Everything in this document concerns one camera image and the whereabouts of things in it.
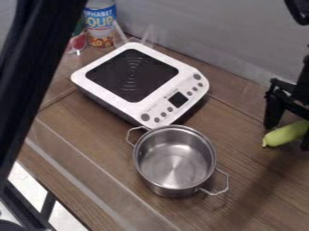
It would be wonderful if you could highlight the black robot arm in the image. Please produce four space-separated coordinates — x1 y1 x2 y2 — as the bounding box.
0 0 87 187

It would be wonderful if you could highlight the white and black stove top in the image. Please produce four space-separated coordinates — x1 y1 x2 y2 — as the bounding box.
71 42 211 128

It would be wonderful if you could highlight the clear acrylic barrier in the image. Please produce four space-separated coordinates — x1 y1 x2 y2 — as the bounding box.
26 119 180 231

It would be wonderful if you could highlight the black metal table frame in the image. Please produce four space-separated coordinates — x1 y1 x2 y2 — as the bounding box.
0 180 57 231

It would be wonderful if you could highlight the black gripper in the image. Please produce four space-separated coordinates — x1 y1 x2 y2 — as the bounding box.
264 55 309 152

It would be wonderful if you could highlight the alphabet soup can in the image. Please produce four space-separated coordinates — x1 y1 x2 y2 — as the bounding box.
83 0 118 48

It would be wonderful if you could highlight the stainless steel pot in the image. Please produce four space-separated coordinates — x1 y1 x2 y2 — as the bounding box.
126 125 229 198

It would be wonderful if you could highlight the tomato sauce can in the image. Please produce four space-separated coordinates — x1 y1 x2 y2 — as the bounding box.
66 19 87 54

